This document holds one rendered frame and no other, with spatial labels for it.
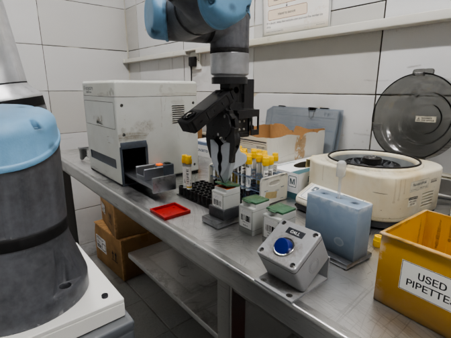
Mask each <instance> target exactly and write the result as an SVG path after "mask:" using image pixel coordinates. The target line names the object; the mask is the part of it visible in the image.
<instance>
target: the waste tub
mask: <svg viewBox="0 0 451 338"><path fill-rule="evenodd" d="M380 234H381V245H380V251H379V260H378V266H377V276H376V281H375V287H374V296H373V298H374V299H375V300H377V301H379V302H381V303H383V304H384V305H386V306H388V307H390V308H392V309H393V310H395V311H397V312H399V313H401V314H402V315H405V316H406V317H408V318H410V319H412V320H414V321H415V322H417V323H419V324H421V325H423V326H424V327H427V328H428V329H431V330H432V331H434V332H436V333H438V334H440V335H441V336H443V337H445V338H451V216H449V215H444V214H441V213H437V212H434V211H430V210H427V209H425V210H423V211H421V212H419V213H417V214H415V215H413V216H411V217H409V218H407V219H405V220H403V221H401V222H399V223H397V224H395V225H393V226H391V227H389V228H387V229H384V230H382V231H380Z"/></svg>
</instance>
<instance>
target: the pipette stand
mask: <svg viewBox="0 0 451 338"><path fill-rule="evenodd" d="M337 195H338V194H337V193H335V192H332V191H328V190H325V189H319V190H315V191H311V192H308V193H307V209H306V220H305V227H306V228H308V229H311V230H313V231H316V232H318V233H320V234H321V237H322V239H323V243H324V245H325V248H326V251H327V253H328V256H329V257H330V262H332V263H334V264H336V265H338V266H339V267H341V268H343V269H345V270H347V269H349V268H351V267H353V266H355V265H356V264H359V263H360V262H363V261H364V260H366V259H368V258H370V257H371V256H372V253H371V252H369V251H367V250H368V240H369V234H370V223H371V217H372V207H373V204H370V203H366V202H364V201H360V200H357V199H353V198H351V197H348V196H344V195H342V194H341V195H340V199H337Z"/></svg>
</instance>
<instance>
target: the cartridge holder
mask: <svg viewBox="0 0 451 338"><path fill-rule="evenodd" d="M202 221H203V222H205V223H206V224H209V225H211V226H213V227H214V228H216V229H221V228H223V227H225V226H228V225H231V224H233V223H237V222H238V221H239V205H238V206H235V207H232V208H229V209H226V210H223V209H220V208H218V207H215V206H213V205H212V204H210V205H209V214H206V215H203V216H202Z"/></svg>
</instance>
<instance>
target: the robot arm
mask: <svg viewBox="0 0 451 338"><path fill-rule="evenodd" d="M251 2H252V0H145V5H144V23H145V27H146V31H147V33H148V35H149V36H150V37H151V38H152V39H155V40H165V41H166V42H169V41H175V42H193V43H203V44H210V65H211V75H213V77H211V83H212V84H220V90H215V91H213V92H212V93H211V94H210V95H209V96H208V97H206V98H205V99H203V100H202V101H201V102H200V103H199V104H197V105H196V106H195V107H193V108H192V109H191V110H190V111H188V112H187V113H185V114H184V115H183V116H182V117H181V118H180V119H178V120H177V121H178V123H179V125H180V127H181V129H182V131H186V132H189V133H197V132H198V131H199V130H200V129H201V128H203V127H204V126H205V125H206V128H207V131H206V142H207V147H208V150H209V155H210V158H211V160H212V162H213V165H214V168H215V170H216V172H217V174H218V176H219V178H220V180H221V181H222V182H224V183H227V182H228V180H229V179H230V177H231V175H232V172H233V170H235V169H236V168H238V167H240V166H241V165H243V164H245V163H246V160H247V155H246V154H245V153H243V152H241V151H240V138H241V137H249V135H259V115H260V110H259V109H254V79H248V77H246V76H247V75H249V37H250V6H251ZM252 117H257V129H254V126H253V125H252ZM220 137H221V138H220ZM88 286H89V273H88V267H87V263H86V261H85V259H84V257H83V255H82V253H81V251H80V249H79V247H78V245H77V244H76V242H75V240H74V238H73V236H72V234H71V232H70V230H69V228H68V217H67V210H66V198H65V191H64V179H63V173H62V161H61V155H60V131H59V129H58V127H57V124H56V119H55V116H54V115H53V114H52V113H51V112H49V111H48V110H47V107H46V104H45V101H44V97H43V94H42V93H41V92H40V91H38V90H37V89H35V88H34V87H32V86H30V85H29V84H28V82H27V79H26V75H25V72H24V70H23V66H22V63H21V59H20V57H19V52H18V50H17V46H16V43H15V39H14V37H13V33H12V30H11V26H10V23H9V20H8V16H7V13H6V10H5V6H4V3H3V0H0V337H6V336H10V335H14V334H18V333H22V332H24V331H28V330H30V329H33V328H36V327H39V326H40V325H43V324H45V323H47V322H49V321H51V320H53V319H55V318H56V317H59V316H60V315H62V314H63V313H65V312H66V311H68V310H69V309H70V308H72V307H73V306H74V305H75V304H76V303H77V302H78V301H79V300H80V299H81V298H82V297H83V296H84V294H85V292H86V291H87V288H88Z"/></svg>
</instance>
